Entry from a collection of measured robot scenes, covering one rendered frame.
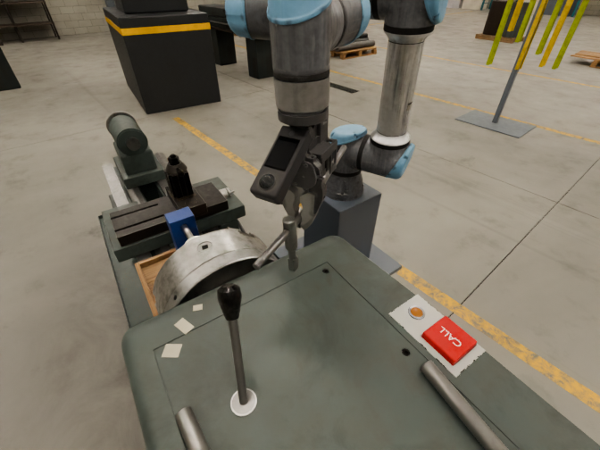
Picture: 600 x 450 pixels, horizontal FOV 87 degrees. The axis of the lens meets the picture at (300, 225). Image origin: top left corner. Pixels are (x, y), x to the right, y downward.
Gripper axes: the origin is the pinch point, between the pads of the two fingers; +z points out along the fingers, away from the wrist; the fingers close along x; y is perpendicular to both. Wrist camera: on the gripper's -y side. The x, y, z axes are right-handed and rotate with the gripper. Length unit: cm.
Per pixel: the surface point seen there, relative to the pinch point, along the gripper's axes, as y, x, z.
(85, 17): 744, 1253, 76
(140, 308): 2, 86, 81
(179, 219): 12, 51, 25
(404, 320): -2.4, -21.1, 11.7
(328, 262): 4.2, -3.8, 11.6
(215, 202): 39, 63, 39
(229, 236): 3.0, 21.3, 13.4
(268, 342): -16.8, -2.9, 11.1
